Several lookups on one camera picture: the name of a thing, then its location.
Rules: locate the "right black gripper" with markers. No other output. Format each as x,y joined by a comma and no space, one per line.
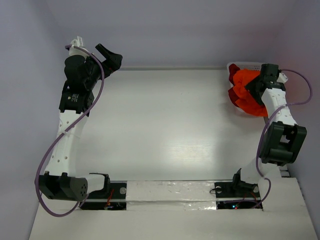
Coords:
256,88

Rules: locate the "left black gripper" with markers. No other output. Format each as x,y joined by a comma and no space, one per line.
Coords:
112,62

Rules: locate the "orange t shirt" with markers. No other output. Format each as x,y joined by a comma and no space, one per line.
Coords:
245,100

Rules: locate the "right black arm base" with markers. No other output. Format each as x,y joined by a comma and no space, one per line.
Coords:
230,196

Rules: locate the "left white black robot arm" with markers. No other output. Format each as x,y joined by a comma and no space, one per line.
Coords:
83,70

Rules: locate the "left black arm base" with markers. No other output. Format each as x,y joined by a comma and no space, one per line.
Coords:
112,200

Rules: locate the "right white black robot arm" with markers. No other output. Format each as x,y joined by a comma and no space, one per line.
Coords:
280,142

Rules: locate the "white plastic basket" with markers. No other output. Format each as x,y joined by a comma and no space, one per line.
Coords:
254,66

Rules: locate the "dark red t shirt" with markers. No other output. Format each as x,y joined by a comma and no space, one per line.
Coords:
235,79

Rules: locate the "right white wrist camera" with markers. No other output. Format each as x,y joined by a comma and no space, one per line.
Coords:
282,78

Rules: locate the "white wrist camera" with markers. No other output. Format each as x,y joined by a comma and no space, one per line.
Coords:
282,78
78,42

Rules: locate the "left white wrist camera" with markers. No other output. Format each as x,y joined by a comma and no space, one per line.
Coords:
78,42

